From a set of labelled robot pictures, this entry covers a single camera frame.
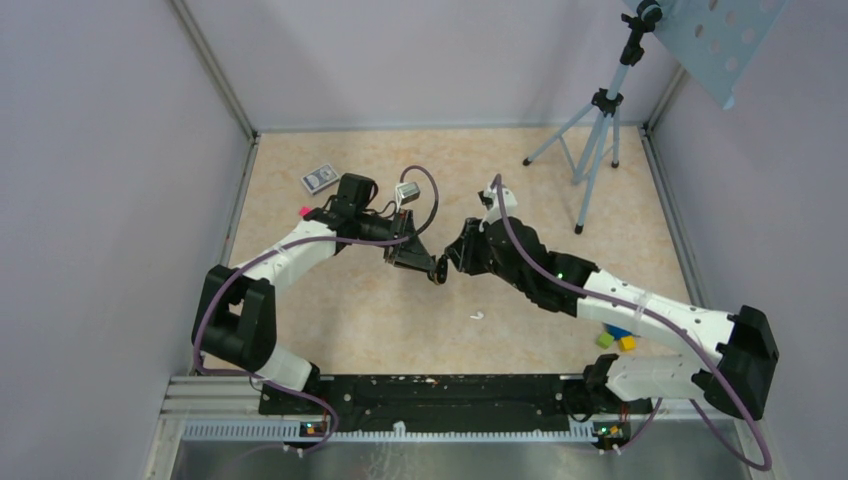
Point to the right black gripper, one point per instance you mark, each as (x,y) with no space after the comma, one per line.
(463,251)

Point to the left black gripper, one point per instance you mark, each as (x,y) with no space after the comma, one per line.
(412,253)

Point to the black round charging case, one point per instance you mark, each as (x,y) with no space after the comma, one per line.
(440,272)

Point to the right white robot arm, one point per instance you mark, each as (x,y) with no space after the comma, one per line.
(723,358)

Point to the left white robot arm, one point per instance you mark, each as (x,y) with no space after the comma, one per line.
(236,316)

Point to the grey card box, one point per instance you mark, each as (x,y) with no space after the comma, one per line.
(320,179)

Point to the green cube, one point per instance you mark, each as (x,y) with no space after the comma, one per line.
(605,340)

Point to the blue block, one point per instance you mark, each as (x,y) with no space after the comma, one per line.
(616,332)

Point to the yellow cube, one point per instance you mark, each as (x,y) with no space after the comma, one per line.
(627,343)

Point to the grey tripod stand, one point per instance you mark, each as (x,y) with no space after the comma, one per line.
(604,136)

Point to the perforated blue metal plate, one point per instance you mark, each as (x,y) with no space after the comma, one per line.
(713,40)

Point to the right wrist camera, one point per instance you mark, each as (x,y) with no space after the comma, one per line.
(498,203)

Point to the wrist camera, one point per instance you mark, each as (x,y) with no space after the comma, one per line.
(406,192)
(498,203)

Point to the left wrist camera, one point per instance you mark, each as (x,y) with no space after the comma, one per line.
(406,192)

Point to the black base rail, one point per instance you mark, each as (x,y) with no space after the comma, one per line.
(495,403)

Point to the white comb cable duct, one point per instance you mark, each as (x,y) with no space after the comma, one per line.
(290,431)

